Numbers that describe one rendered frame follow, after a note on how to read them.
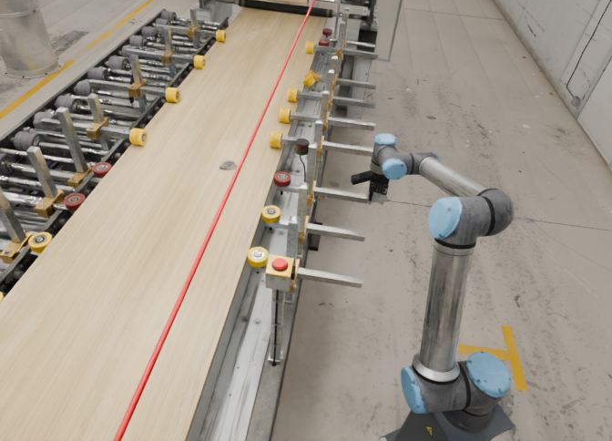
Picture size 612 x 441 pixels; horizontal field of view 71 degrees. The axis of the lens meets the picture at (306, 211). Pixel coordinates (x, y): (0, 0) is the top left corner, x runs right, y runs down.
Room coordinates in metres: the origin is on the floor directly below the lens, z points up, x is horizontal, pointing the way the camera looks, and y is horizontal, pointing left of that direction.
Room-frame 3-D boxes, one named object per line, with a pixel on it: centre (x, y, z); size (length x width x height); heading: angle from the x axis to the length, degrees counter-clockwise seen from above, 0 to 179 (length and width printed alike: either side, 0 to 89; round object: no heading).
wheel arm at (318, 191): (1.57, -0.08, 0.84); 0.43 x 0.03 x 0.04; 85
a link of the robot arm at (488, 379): (0.72, -0.64, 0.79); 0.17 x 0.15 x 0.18; 101
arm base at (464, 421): (0.73, -0.65, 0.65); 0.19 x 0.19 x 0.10
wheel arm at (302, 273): (1.08, -0.03, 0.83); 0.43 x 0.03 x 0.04; 85
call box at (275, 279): (0.78, 0.06, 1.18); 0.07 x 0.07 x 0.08; 85
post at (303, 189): (1.29, 0.02, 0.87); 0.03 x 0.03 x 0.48; 85
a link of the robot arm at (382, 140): (1.55, -0.31, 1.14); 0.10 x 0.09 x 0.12; 11
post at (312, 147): (1.54, 0.00, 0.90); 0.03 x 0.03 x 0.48; 85
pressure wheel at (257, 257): (1.09, 0.17, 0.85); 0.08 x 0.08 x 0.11
